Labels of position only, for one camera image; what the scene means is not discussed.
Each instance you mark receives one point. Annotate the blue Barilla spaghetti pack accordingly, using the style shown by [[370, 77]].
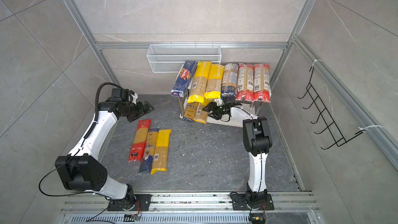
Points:
[[184, 78]]

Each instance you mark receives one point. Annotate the Ankara blue spaghetti bag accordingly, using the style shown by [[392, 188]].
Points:
[[147, 160]]

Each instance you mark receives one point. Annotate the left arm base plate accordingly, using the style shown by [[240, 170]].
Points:
[[137, 202]]

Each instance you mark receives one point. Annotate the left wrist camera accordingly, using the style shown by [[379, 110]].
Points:
[[132, 97]]

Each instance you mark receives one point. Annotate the white wire mesh basket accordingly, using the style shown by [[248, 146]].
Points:
[[169, 58]]

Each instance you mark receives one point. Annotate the white two-tier shelf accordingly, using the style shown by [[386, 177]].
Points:
[[233, 122]]

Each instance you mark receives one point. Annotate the red label spaghetti bag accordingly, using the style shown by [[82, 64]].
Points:
[[245, 83]]

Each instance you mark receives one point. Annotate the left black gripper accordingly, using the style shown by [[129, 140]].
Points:
[[141, 111]]

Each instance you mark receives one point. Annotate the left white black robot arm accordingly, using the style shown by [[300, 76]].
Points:
[[81, 171]]

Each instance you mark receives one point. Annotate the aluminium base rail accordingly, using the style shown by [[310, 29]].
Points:
[[195, 208]]

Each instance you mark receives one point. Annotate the yellow spaghetti bag thin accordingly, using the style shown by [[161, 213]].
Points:
[[161, 151]]

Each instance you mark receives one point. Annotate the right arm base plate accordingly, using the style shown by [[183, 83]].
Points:
[[252, 201]]

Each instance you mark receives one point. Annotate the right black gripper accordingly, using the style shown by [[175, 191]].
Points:
[[213, 110]]

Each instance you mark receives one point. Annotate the black wire hook rack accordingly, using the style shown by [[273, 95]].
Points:
[[325, 116]]

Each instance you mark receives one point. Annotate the blue end spaghetti bag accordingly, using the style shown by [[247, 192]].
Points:
[[229, 81]]

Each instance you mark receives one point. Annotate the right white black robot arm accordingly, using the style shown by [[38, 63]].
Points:
[[257, 141]]

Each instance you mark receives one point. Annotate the yellow Pastatime spaghetti bag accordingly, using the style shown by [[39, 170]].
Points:
[[213, 88]]

